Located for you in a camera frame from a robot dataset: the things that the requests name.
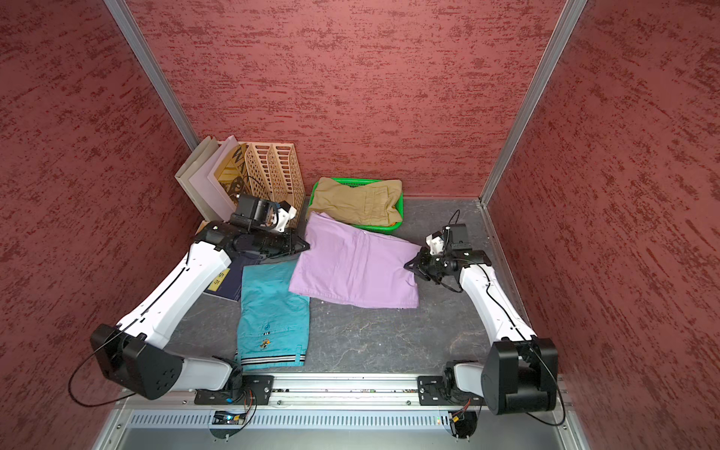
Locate lilac folder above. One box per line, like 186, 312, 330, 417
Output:
205, 135, 240, 221

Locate grey folder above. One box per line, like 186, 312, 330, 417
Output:
174, 136, 221, 221

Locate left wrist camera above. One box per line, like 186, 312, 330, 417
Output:
230, 194, 297, 234

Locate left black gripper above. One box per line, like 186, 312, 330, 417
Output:
251, 227, 309, 258

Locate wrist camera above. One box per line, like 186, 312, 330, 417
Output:
426, 224, 472, 255
230, 194, 297, 234

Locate aluminium corner post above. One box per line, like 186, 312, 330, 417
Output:
103, 0, 200, 150
479, 0, 587, 210

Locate right aluminium corner post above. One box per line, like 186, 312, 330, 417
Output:
479, 0, 587, 210

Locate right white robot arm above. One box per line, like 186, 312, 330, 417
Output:
404, 249, 559, 416

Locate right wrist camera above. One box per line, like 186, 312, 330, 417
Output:
426, 224, 472, 255

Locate beige plastic file organizer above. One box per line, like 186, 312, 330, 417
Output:
236, 139, 306, 212

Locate purple pants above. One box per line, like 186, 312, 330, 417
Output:
290, 213, 420, 309

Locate teal folded shorts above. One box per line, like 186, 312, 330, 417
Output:
235, 261, 311, 371

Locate left aluminium corner post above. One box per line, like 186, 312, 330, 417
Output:
103, 0, 200, 150

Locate green plastic basket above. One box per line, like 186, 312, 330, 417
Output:
307, 177, 405, 233

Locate brown patterned book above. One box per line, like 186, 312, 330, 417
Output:
213, 142, 252, 204

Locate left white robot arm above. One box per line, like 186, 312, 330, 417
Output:
90, 221, 309, 404

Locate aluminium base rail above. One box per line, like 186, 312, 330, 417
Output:
94, 373, 589, 449

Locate khaki pants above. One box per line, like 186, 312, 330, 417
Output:
307, 177, 404, 229

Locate dark blue notebook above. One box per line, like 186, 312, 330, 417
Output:
204, 255, 259, 302

